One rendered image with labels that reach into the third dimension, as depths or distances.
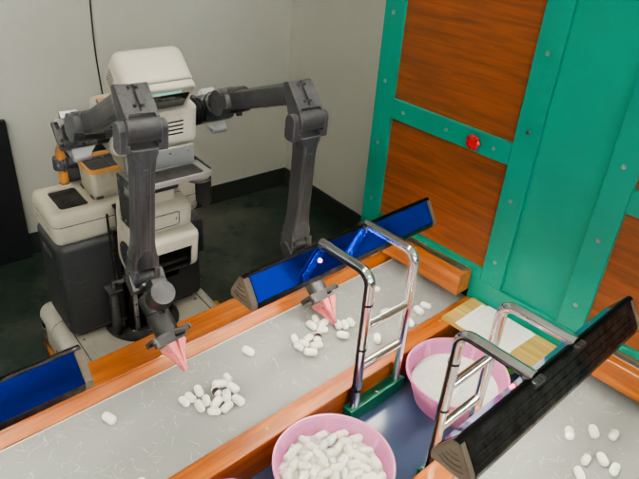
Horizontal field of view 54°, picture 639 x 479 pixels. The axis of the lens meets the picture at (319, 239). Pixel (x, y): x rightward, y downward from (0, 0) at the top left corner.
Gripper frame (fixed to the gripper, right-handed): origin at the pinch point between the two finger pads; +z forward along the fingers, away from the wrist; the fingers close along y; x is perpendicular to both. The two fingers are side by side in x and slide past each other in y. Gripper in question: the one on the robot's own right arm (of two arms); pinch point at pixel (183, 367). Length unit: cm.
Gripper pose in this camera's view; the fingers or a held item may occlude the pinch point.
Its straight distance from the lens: 155.5
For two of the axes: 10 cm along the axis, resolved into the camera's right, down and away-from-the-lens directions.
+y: 7.3, -3.1, 6.1
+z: 4.7, 8.8, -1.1
